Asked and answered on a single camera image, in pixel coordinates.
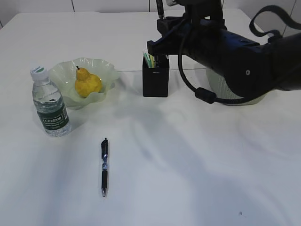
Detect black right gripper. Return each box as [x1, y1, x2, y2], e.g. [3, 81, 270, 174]
[146, 0, 261, 78]

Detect yellow utility knife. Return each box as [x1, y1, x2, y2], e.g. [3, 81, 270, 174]
[150, 55, 157, 68]

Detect teal utility knife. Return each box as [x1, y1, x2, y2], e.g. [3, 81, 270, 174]
[143, 50, 152, 68]

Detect yellow pear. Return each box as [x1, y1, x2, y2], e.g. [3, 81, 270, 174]
[75, 66, 102, 98]

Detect clear plastic water bottle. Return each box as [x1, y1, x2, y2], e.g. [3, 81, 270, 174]
[30, 66, 71, 137]

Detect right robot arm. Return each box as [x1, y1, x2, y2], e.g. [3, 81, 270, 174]
[147, 0, 301, 105]

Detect black square pen holder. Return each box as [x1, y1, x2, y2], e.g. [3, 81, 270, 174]
[142, 59, 170, 97]

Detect green plastic woven basket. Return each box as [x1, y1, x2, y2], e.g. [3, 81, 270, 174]
[206, 68, 266, 106]

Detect green glass wavy plate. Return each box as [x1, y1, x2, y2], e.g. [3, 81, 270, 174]
[48, 57, 119, 110]

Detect black pen on ruler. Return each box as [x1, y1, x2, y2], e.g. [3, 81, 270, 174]
[101, 138, 109, 197]

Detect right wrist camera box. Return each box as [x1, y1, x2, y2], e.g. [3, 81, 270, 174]
[166, 0, 186, 7]

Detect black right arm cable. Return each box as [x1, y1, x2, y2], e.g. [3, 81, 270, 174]
[177, 5, 301, 105]

